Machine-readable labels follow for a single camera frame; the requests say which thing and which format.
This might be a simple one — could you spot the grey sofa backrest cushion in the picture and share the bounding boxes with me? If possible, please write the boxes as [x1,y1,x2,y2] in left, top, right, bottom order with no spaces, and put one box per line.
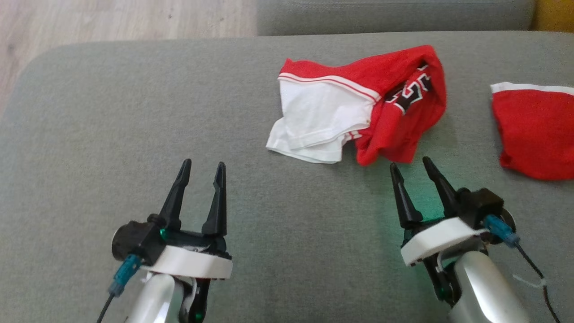
[256,0,537,37]

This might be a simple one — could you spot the black cable teal plug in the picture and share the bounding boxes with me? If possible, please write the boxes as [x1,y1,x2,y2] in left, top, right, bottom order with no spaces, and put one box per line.
[484,214,562,323]
[96,253,142,323]

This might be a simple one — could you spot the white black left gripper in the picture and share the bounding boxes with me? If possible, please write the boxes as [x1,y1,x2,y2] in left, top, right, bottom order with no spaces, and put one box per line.
[141,159,233,281]

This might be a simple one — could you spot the grey sofa seat cushion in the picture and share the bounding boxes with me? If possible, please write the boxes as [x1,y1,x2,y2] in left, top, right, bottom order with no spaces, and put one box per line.
[0,31,574,323]

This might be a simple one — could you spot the black right cable teal plug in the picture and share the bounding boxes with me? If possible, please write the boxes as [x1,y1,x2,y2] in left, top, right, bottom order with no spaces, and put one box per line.
[484,214,562,323]

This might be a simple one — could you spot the red shorts with white stripe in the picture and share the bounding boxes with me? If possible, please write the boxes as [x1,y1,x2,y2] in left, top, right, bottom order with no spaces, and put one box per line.
[490,82,574,181]

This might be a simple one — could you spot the black left cable teal plug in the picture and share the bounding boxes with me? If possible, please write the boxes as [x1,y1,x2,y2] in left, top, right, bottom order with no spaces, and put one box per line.
[96,253,142,323]

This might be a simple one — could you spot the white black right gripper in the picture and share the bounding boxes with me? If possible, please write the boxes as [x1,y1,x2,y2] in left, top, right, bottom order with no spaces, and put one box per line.
[389,157,487,267]

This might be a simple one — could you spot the yellow object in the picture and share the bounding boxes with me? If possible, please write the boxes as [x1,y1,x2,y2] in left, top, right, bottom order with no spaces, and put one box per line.
[533,0,574,33]

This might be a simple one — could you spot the red basketball jersey white sleeves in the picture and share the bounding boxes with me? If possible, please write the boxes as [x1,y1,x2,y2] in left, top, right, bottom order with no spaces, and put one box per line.
[265,44,448,167]

